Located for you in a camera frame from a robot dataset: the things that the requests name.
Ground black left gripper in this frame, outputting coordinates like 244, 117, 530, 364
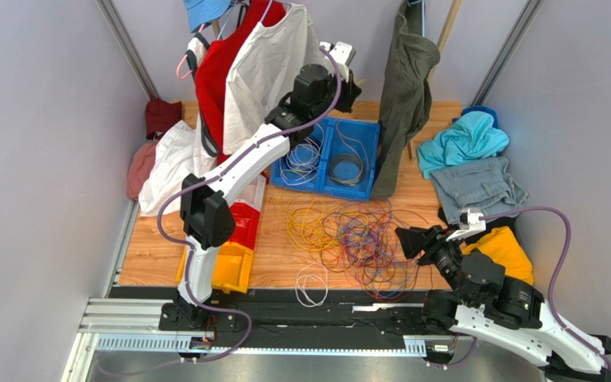
309, 68, 362, 121

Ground white cable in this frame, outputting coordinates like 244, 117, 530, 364
278, 121, 328, 186

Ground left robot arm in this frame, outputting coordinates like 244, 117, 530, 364
159, 62, 361, 331

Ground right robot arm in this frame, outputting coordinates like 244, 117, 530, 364
395, 226, 611, 381

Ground white t-shirt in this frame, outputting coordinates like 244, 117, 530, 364
222, 2, 333, 155

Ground yellow cloth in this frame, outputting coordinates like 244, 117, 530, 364
461, 227, 535, 286

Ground blue divided bin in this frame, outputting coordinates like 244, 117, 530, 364
270, 117, 379, 201

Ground light blue jeans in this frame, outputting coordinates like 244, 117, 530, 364
430, 156, 528, 224

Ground olive green garment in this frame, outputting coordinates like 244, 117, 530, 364
371, 1, 441, 199

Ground red t-shirt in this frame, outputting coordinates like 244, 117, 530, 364
196, 1, 286, 164

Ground teal cloth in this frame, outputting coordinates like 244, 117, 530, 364
417, 112, 510, 179

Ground white storage bin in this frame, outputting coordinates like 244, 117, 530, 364
237, 174, 267, 212

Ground blue hat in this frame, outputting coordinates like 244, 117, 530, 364
182, 0, 238, 33

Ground red storage bin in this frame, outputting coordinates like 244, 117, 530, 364
228, 202, 261, 250

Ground white cloth on floor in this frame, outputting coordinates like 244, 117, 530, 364
138, 117, 217, 216

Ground dark blue cloth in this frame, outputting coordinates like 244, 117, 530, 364
452, 105, 500, 129

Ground maroon cloth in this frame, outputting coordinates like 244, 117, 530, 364
144, 97, 183, 140

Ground yellow storage bin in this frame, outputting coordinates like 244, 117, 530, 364
176, 242, 255, 301

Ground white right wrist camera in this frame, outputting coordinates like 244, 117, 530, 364
446, 208, 486, 242

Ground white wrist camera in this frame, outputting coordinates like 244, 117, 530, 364
446, 208, 486, 242
320, 41, 356, 81

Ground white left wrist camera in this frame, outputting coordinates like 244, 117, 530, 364
320, 41, 356, 81

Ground pink cable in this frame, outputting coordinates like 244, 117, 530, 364
332, 201, 428, 303

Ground blue cable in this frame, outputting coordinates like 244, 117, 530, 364
332, 212, 423, 300

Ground orange cable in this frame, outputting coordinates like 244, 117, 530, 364
289, 201, 423, 298

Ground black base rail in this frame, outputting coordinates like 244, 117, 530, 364
77, 286, 550, 357

